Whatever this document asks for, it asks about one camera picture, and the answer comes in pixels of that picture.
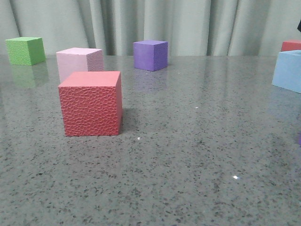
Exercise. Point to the light blue foam cube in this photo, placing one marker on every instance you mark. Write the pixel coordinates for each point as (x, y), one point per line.
(287, 73)

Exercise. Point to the red textured foam cube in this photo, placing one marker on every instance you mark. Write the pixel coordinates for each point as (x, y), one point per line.
(91, 103)

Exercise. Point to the green foam cube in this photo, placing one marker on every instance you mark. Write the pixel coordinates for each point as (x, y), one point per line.
(25, 50)

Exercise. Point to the pink foam cube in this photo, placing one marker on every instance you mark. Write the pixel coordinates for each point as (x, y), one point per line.
(79, 60)

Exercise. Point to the grey-green curtain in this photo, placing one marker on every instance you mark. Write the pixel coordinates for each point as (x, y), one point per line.
(191, 27)

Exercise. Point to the red foam cube far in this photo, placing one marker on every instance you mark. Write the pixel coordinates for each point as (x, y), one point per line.
(290, 45)

